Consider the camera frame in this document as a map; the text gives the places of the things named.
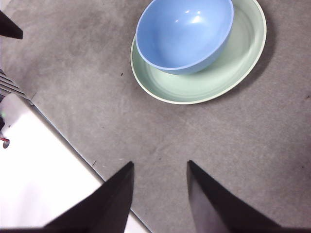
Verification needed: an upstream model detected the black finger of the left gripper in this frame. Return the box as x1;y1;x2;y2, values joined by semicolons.
0;11;23;40

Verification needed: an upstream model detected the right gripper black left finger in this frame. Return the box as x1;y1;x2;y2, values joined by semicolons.
0;161;135;233

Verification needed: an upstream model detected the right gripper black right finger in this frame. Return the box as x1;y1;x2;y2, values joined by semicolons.
187;160;311;233

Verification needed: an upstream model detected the pale green plate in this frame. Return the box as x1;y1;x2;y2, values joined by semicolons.
130;0;267;105

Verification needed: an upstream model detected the blue ribbed bowl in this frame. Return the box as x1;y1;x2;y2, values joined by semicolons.
135;0;235;75

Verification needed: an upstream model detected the ribbed grey metal rail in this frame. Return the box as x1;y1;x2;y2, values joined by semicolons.
0;69;35;105

